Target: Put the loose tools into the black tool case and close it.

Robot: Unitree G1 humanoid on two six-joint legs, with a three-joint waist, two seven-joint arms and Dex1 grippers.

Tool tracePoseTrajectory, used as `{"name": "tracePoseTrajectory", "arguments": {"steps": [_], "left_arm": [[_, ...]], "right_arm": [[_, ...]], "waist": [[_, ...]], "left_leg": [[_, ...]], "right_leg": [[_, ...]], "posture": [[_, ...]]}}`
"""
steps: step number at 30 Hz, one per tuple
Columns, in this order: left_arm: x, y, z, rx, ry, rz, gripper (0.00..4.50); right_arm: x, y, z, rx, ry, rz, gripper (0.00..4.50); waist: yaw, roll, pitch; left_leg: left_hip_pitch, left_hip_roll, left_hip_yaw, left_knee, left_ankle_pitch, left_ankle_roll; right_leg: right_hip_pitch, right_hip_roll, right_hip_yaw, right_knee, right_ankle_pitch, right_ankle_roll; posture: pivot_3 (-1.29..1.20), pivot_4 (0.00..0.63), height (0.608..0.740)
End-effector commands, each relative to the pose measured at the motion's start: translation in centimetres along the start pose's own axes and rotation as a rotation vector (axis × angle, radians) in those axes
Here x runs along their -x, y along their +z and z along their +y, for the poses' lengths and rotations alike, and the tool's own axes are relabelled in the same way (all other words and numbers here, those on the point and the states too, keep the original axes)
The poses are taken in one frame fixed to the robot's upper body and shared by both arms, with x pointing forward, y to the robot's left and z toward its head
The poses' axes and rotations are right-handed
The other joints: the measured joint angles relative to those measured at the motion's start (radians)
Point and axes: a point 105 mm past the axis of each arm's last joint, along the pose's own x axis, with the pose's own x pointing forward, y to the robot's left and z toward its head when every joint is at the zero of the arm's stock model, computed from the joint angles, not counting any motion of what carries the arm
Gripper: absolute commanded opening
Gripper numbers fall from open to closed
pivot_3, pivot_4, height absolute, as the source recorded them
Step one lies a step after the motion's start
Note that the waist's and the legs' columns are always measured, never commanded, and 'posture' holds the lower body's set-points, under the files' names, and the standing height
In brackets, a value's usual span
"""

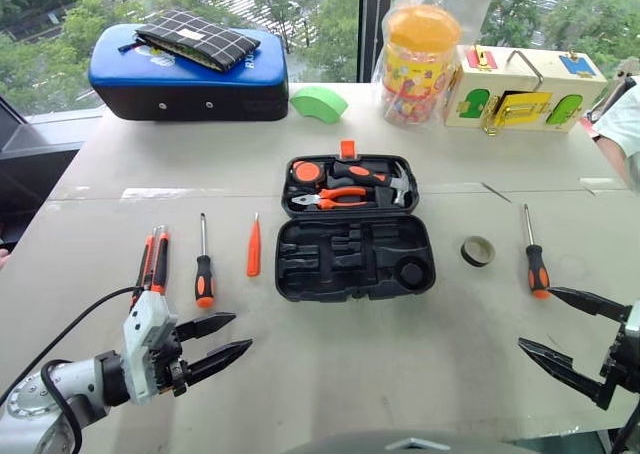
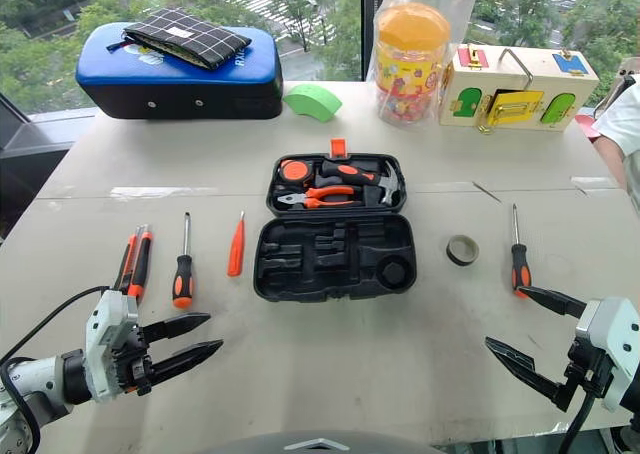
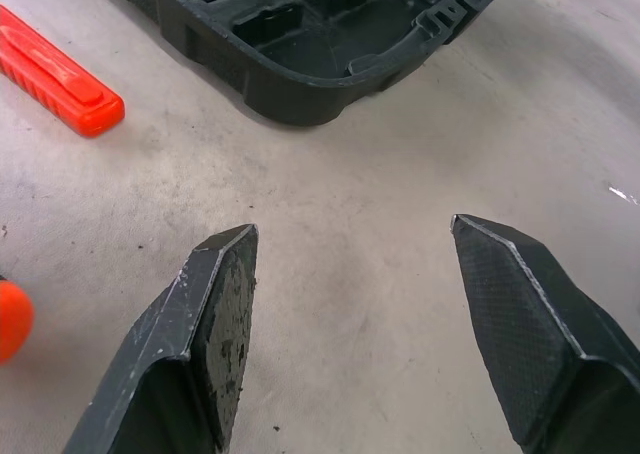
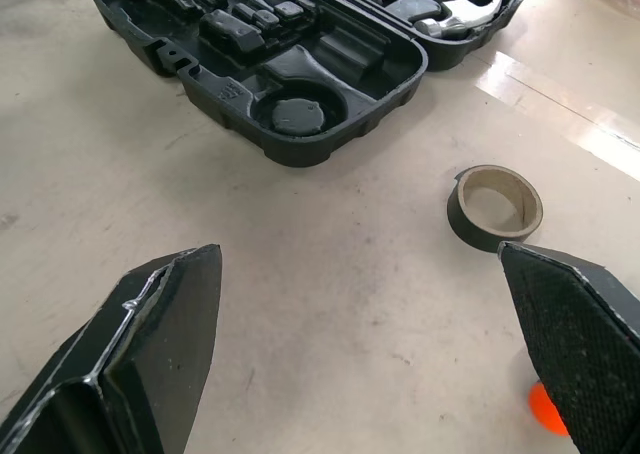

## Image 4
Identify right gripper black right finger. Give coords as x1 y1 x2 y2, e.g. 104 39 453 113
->
497 240 640 454

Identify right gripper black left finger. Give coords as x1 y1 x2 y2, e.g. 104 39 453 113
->
0 244 223 454

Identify black plastic tool case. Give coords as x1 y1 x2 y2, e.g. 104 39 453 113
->
88 0 528 168

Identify black electrical tape roll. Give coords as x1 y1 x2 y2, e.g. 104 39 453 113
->
447 165 544 254

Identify silver claw hammer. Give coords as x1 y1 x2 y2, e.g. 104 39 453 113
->
399 0 506 41

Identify small orange object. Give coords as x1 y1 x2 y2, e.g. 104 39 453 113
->
528 381 571 438

